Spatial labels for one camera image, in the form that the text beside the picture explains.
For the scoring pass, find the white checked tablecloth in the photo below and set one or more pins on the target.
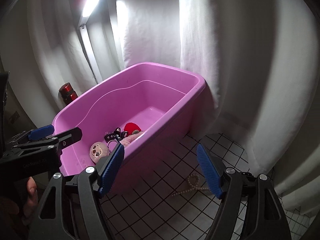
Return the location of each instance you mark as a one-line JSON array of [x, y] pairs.
[[162, 205]]

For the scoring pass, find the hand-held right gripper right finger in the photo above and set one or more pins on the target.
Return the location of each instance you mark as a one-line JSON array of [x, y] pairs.
[[208, 172]]

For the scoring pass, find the red jar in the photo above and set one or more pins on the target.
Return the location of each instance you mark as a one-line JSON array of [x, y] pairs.
[[67, 91]]

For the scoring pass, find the pink plastic tub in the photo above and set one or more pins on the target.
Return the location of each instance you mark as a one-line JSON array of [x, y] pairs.
[[150, 97]]

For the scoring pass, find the person's left hand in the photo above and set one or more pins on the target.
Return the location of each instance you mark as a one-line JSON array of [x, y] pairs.
[[31, 190]]

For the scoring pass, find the window frame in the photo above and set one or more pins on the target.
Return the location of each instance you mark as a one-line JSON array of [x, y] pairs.
[[88, 45]]

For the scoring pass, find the pink strawberry headband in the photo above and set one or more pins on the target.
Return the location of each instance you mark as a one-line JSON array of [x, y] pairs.
[[131, 128]]

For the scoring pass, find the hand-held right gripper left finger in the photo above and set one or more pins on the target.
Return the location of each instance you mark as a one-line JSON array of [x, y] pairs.
[[111, 170]]

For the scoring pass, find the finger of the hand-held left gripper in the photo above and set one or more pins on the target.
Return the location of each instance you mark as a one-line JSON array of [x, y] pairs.
[[71, 135], [41, 131]]

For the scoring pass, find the white curtain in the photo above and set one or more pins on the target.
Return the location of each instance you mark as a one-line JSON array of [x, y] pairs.
[[225, 55]]

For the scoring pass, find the pearl hair claw clip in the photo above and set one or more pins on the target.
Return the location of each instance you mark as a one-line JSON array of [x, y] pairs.
[[185, 192]]

